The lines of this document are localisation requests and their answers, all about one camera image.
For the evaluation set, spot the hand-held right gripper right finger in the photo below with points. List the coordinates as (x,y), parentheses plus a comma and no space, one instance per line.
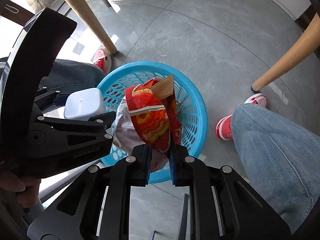
(173,175)

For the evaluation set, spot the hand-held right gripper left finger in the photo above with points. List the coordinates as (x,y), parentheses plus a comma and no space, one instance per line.
(147,173)

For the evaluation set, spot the person's right leg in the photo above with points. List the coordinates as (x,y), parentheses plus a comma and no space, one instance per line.
(270,150)

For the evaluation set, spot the brown textured cardboard piece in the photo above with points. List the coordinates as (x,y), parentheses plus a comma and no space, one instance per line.
(163,87)

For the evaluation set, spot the pale blue square bowl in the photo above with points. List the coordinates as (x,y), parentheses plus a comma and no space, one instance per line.
(82,102)

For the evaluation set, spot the pink red shoe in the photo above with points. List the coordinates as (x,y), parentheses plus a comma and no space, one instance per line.
(103,58)
(223,130)

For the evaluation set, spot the blue plastic basket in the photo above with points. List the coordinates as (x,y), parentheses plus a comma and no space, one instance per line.
(192,110)

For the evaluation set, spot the wooden table leg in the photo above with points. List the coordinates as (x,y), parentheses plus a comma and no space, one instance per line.
(285,60)
(85,12)

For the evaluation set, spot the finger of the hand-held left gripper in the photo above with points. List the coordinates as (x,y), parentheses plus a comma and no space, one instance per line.
(75,127)
(50,96)

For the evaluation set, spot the person's left hand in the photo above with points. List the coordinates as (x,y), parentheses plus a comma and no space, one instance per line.
(22,187)

